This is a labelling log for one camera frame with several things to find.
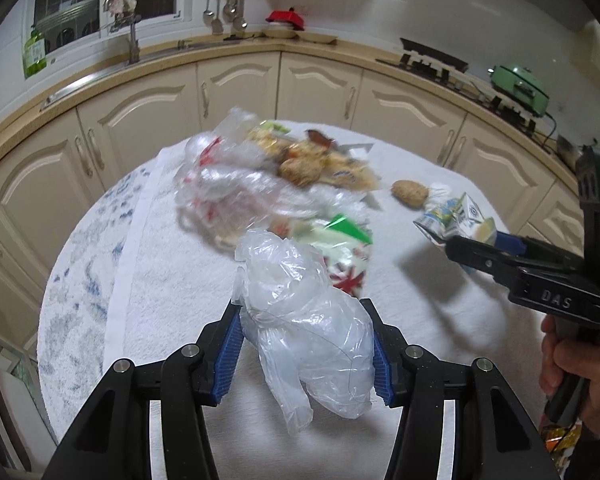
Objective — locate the pink white cloth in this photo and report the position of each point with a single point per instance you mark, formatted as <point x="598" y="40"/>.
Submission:
<point x="120" y="2"/>

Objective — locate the orange printed packet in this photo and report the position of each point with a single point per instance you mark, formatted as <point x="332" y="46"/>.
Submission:
<point x="560" y="442"/>

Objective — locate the steel pot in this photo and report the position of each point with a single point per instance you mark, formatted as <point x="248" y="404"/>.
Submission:
<point x="567" y="152"/>

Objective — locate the black gas stove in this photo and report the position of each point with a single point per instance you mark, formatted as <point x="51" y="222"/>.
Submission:
<point x="430" y="62"/>

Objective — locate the steel spoon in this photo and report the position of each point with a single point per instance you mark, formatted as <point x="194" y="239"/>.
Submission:
<point x="229" y="10"/>

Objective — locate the green white printed wrapper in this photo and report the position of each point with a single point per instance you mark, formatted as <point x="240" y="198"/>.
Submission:
<point x="345" y="250"/>

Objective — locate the steel spatula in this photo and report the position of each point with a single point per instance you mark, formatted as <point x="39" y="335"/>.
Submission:
<point x="217" y="25"/>

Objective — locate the person's right hand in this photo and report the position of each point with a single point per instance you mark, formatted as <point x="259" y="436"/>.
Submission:
<point x="585" y="360"/>

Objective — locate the green dish soap bottle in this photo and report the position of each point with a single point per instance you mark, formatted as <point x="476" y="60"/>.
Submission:
<point x="34" y="52"/>

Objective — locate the steel faucet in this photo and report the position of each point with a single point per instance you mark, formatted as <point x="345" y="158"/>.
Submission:
<point x="132" y="45"/>

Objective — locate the steel ladle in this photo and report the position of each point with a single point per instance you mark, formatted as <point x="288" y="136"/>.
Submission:
<point x="208" y="10"/>

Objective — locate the steel sink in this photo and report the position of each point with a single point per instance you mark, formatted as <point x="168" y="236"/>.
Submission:
<point x="55" y="96"/>

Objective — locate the cream kitchen cabinets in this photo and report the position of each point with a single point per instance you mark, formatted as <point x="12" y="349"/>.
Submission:
<point x="140" y="110"/>

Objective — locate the brown potato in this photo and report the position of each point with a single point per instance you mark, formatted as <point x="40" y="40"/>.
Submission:
<point x="408" y="193"/>

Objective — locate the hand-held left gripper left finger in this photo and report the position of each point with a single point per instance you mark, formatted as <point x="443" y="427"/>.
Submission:
<point x="227" y="355"/>

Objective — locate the person's right forearm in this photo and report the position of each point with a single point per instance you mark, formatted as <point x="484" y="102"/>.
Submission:
<point x="597" y="452"/>

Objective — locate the clear red-printed plastic bag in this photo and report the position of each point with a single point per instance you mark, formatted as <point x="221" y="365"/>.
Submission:
<point x="220" y="185"/>

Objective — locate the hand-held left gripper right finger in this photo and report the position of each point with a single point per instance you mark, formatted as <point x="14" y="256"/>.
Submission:
<point x="380" y="365"/>

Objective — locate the white crumpled wrapper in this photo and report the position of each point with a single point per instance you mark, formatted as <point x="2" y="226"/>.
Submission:
<point x="439" y="192"/>

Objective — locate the crushed milk carton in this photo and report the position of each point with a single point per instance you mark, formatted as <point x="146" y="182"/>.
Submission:
<point x="460" y="217"/>

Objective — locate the red pot lid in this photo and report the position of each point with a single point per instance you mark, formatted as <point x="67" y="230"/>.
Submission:
<point x="286" y="17"/>

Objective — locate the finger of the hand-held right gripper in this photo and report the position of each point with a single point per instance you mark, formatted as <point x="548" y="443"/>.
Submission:
<point x="510" y="242"/>
<point x="480" y="257"/>

